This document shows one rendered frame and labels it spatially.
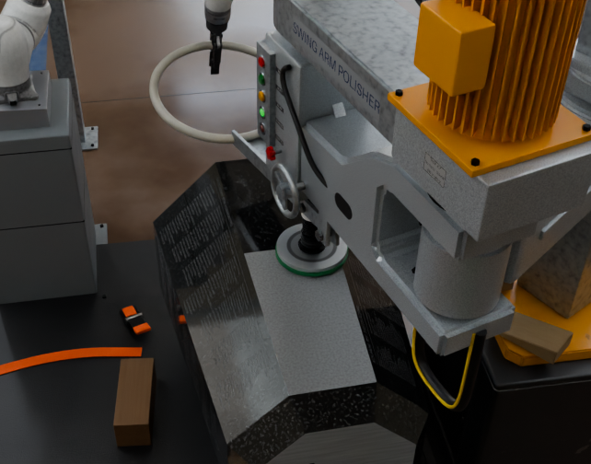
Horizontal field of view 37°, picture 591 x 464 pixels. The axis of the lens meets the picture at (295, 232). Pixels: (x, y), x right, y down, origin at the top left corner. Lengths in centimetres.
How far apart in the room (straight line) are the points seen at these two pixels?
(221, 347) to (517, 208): 120
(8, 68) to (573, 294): 201
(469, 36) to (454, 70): 6
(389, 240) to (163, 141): 266
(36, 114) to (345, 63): 161
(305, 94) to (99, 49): 334
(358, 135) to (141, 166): 237
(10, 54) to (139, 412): 131
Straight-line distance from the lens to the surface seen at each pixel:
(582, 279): 255
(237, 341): 253
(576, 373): 257
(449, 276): 185
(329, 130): 220
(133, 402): 318
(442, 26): 148
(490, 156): 159
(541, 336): 253
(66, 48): 434
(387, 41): 195
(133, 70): 520
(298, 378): 234
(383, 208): 199
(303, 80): 217
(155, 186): 428
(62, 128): 330
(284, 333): 245
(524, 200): 164
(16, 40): 326
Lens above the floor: 260
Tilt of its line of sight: 41 degrees down
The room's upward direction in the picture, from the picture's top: 1 degrees clockwise
